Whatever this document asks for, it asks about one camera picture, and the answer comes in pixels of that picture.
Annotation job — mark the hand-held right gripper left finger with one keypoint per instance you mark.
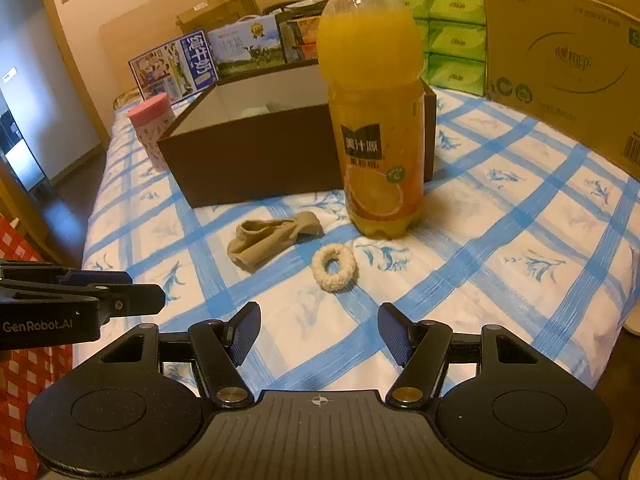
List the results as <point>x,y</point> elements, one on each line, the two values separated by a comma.
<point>245,332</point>

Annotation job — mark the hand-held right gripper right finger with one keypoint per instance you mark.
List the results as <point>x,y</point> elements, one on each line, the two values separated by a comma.
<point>395,332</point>

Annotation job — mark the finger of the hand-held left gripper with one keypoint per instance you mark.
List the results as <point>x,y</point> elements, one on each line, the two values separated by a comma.
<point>100,276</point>
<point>135,297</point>

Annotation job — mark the beige sock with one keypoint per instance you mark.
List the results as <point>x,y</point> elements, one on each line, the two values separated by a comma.
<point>265,242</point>

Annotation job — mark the cream scrunchie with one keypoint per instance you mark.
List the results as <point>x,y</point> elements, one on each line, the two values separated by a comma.
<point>320,272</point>

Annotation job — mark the red checked cloth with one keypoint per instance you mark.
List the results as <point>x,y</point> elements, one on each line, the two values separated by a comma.
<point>25,385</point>

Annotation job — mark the blue checked bed sheet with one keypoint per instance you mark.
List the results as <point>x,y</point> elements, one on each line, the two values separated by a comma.
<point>500,240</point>

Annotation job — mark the pink cup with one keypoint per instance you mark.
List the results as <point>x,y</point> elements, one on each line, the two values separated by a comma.
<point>152,125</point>

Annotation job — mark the blue milk carton box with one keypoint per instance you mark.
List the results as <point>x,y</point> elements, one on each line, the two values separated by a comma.
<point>170,67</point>

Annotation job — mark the orange juice bottle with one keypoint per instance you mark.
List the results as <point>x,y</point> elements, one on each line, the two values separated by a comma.
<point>372,110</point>

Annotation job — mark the white green gift box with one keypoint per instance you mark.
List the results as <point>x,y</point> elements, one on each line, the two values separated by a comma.
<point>245,45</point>

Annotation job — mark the plain brown cardboard box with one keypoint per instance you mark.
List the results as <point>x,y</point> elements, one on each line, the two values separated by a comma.
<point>220,7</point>

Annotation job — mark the orange printed box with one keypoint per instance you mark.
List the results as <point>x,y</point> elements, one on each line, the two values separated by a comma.
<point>302,40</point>

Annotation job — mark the stack of green tissue packs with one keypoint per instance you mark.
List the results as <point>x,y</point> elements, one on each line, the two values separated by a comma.
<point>455,35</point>

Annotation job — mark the large printed cardboard box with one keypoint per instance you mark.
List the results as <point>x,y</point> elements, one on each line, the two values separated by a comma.
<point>560,45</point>

